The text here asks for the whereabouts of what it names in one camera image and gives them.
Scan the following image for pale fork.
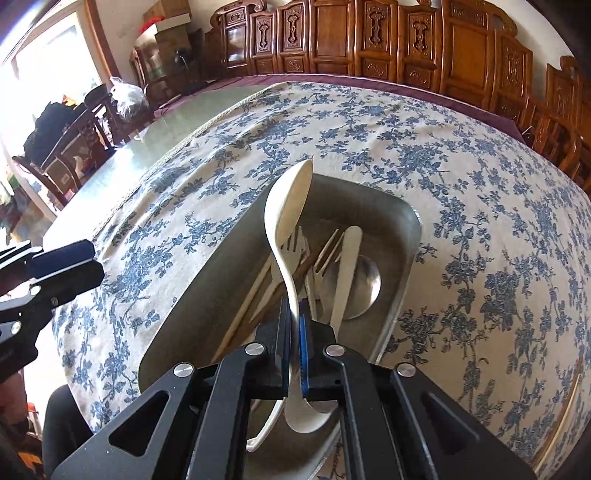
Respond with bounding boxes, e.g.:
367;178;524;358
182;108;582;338
277;225;309;278

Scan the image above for dark wooden cabinet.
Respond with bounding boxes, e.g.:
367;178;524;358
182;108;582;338
128;28;209;101

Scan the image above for pale bamboo chopstick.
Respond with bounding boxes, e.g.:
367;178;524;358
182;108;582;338
210;261;278;365

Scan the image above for brown wooden chopstick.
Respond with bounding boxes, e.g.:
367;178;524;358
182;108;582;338
249;244;334;326

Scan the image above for white plastic knife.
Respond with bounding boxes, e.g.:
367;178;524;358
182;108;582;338
329;225;363;334

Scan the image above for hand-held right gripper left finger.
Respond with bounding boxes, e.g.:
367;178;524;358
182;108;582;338
50;299;293;480

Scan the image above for carved wooden side bench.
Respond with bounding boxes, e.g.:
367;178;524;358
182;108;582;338
521;54;591;190

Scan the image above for white and red box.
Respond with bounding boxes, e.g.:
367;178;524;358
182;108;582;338
139;13;192;38

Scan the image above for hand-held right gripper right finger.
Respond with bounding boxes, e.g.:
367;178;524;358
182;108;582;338
298;299;537;480

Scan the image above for silver metal tray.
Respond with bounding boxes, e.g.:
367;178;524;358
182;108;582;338
137;172;423;480

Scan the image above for wooden door frame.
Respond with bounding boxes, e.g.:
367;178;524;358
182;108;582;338
83;0;122;86

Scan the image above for blue floral tablecloth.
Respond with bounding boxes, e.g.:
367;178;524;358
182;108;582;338
51;80;591;480

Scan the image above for carved wooden bench backrest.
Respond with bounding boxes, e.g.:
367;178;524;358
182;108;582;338
203;0;536;118

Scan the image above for dark wooden chair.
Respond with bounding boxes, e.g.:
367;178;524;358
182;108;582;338
11;84;122;209

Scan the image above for brown cardboard box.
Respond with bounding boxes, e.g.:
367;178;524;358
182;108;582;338
142;0;192;21

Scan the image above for white plastic bag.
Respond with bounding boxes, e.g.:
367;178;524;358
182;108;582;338
108;76;151;119

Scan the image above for black bag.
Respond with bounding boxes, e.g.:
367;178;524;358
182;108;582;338
22;100;78;163

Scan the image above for metal spoon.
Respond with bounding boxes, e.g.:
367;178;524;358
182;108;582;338
318;255;382;320

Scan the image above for large white plastic ladle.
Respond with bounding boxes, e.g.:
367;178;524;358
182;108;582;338
264;157;339;435

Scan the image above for person's dark trousers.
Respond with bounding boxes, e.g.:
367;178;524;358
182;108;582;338
0;385;95;480

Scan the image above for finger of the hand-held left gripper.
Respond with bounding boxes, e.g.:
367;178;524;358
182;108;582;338
0;239;96;278
0;260;106;345

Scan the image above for beige wooden fork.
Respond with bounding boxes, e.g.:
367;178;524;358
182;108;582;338
313;229;346;280

